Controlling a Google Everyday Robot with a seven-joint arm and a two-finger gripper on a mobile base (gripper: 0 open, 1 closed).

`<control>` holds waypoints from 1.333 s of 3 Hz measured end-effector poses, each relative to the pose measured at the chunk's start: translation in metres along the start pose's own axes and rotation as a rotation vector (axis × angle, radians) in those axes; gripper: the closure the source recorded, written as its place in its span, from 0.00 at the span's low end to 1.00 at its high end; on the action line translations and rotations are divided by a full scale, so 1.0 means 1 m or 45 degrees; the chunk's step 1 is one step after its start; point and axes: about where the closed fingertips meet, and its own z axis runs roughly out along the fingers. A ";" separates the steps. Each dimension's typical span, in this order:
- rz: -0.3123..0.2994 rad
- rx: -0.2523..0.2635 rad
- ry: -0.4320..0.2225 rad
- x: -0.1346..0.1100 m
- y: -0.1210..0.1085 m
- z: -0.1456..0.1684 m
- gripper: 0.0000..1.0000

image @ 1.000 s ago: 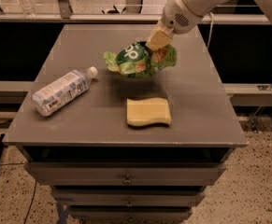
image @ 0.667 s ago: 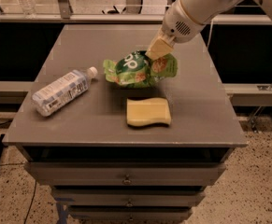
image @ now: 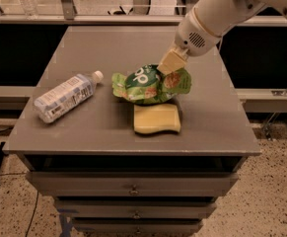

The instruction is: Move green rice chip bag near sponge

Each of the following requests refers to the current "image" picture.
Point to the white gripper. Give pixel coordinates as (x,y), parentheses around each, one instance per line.
(192,36)

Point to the green rice chip bag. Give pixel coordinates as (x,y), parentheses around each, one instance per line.
(148,86)

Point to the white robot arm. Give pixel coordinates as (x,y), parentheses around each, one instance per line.
(205,24)

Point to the yellow sponge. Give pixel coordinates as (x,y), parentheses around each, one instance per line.
(157,118)

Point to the clear plastic water bottle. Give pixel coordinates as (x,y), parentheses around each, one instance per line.
(60,100)

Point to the grey drawer cabinet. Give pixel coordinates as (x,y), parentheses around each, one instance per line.
(99,136)

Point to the top drawer with knob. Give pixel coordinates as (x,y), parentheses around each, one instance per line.
(64,184)

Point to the drawer with knob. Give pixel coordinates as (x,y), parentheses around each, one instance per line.
(135,209)
(64,184)
(135,226)

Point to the middle drawer with knob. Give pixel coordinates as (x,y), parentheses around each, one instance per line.
(135,209)

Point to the bottom drawer with knob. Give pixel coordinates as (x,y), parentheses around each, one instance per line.
(135,226)

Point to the metal railing frame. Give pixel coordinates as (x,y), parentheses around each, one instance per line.
(99,10)

